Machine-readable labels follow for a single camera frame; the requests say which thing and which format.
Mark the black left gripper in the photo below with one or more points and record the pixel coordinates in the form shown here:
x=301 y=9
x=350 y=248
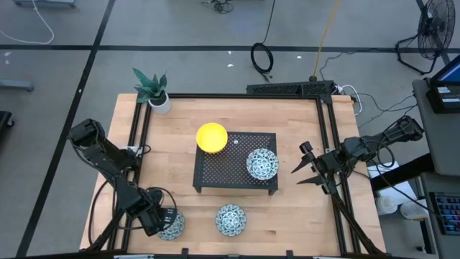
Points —
x=156 y=221

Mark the black chair base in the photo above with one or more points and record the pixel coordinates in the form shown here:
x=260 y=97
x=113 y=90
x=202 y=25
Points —
x=4 y=120

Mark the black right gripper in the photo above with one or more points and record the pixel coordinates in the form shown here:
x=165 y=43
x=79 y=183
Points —
x=330 y=165

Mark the black aluminium table frame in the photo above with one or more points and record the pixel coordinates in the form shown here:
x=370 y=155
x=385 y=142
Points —
x=251 y=96

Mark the white sheet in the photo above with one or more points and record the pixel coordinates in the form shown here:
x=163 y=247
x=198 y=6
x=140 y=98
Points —
x=399 y=192

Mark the black computer monitor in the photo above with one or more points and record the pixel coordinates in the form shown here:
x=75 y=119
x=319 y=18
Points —
x=445 y=93

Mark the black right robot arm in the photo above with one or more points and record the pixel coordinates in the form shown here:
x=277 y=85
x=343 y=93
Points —
x=363 y=147

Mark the grey desk foot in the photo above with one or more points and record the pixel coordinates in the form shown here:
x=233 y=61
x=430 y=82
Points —
x=16 y=85
x=43 y=3

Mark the black computer keyboard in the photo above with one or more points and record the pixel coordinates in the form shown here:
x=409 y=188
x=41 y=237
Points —
x=447 y=214

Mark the green plant in white pot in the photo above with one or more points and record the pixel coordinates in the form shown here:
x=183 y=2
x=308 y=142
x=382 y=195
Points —
x=152 y=90

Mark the grey office desk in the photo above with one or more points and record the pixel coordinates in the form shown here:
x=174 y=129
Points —
x=442 y=140

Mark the black perforated metal box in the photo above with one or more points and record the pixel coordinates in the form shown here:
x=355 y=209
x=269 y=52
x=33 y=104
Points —
x=287 y=88

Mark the teal floral patterned bowl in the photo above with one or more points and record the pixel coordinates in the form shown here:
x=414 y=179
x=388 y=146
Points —
x=230 y=219
x=177 y=231
x=262 y=164

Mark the black desk leg bar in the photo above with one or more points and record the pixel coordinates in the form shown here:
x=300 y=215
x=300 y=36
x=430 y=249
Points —
x=402 y=172

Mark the yellow mini bowl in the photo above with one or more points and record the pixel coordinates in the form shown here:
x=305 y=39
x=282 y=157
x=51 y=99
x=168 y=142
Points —
x=212 y=137

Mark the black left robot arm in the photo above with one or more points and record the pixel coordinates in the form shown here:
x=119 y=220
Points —
x=108 y=162

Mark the white round container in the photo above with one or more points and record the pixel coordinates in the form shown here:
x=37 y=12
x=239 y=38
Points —
x=386 y=205
x=413 y=209

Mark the black floor fan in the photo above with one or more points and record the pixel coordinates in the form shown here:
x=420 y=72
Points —
x=436 y=28

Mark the black perforated metal shelf riser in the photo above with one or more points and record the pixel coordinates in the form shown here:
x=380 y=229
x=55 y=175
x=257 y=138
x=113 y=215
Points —
x=230 y=172

